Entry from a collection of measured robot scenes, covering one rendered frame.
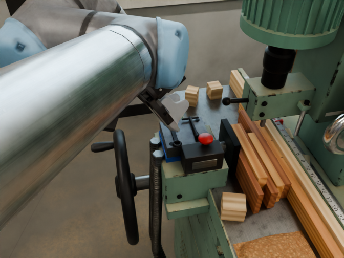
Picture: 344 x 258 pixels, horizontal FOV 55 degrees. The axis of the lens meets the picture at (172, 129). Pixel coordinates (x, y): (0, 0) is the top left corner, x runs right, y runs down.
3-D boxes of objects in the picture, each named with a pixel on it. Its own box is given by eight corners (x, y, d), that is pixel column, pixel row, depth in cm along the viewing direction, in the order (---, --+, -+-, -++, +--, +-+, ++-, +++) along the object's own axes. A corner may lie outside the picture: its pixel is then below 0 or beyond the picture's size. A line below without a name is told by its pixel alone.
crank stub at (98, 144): (91, 155, 77) (91, 150, 80) (116, 151, 78) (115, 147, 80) (89, 145, 76) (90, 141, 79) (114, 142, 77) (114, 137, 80)
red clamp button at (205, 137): (196, 136, 67) (196, 132, 66) (210, 134, 67) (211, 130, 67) (200, 146, 65) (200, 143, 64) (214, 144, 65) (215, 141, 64)
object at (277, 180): (243, 149, 80) (247, 133, 76) (250, 148, 80) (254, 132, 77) (271, 202, 69) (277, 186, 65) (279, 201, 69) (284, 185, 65)
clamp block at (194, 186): (154, 157, 82) (153, 130, 76) (206, 149, 84) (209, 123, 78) (166, 206, 71) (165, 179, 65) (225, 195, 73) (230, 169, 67)
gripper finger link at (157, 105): (177, 123, 59) (151, 89, 53) (171, 129, 58) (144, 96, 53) (166, 113, 62) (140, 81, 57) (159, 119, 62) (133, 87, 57)
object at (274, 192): (231, 138, 83) (234, 124, 79) (237, 138, 83) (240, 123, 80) (266, 208, 67) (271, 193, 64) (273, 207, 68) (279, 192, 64)
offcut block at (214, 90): (210, 100, 95) (211, 89, 92) (206, 92, 98) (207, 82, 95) (221, 98, 95) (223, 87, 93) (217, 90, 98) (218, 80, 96)
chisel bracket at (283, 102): (238, 108, 78) (244, 78, 73) (293, 101, 80) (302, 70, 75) (251, 128, 73) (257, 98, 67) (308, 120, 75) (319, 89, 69)
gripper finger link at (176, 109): (203, 120, 63) (179, 87, 57) (180, 141, 62) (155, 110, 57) (194, 114, 65) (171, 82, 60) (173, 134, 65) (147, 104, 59)
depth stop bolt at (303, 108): (288, 131, 77) (299, 97, 70) (296, 129, 77) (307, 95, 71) (292, 137, 75) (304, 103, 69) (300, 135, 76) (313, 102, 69)
